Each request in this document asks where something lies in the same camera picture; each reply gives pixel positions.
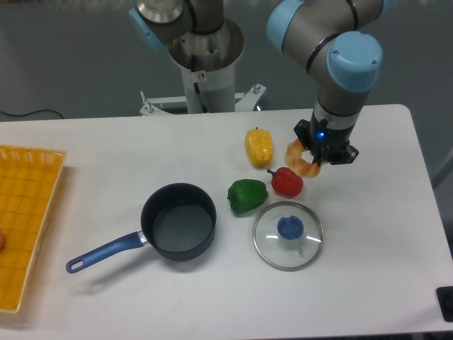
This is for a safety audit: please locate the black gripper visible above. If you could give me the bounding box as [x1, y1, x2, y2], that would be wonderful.
[294, 113, 359, 168]

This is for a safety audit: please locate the glazed donut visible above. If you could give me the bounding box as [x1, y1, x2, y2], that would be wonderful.
[285, 139, 321, 178]

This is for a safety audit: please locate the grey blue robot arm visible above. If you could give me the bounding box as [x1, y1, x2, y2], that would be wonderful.
[129, 1, 392, 177]

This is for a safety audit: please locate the red bell pepper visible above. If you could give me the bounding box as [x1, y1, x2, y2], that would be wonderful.
[267, 167, 304, 198]

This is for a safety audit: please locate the yellow bell pepper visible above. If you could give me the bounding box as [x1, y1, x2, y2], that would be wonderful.
[244, 127, 273, 169]

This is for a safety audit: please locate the green bell pepper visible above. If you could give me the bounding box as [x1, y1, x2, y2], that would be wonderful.
[227, 179, 268, 214]

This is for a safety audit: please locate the glass lid blue knob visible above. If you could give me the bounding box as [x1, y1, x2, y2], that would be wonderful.
[252, 201, 324, 271]

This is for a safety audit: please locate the black device table corner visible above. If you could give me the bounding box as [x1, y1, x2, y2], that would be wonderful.
[436, 286, 453, 322]

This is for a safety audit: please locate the yellow woven basket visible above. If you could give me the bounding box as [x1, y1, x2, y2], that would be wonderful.
[1, 144, 67, 314]

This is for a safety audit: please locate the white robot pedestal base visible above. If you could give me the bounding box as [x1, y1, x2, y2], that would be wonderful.
[139, 18, 266, 116]

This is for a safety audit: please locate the dark pot blue handle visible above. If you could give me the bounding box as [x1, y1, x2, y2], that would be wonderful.
[66, 183, 217, 273]

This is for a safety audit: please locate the black cable on pedestal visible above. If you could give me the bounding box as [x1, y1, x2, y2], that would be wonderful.
[190, 53, 208, 114]

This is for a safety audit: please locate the black cable on floor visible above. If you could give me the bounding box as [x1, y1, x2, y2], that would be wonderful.
[0, 108, 65, 120]

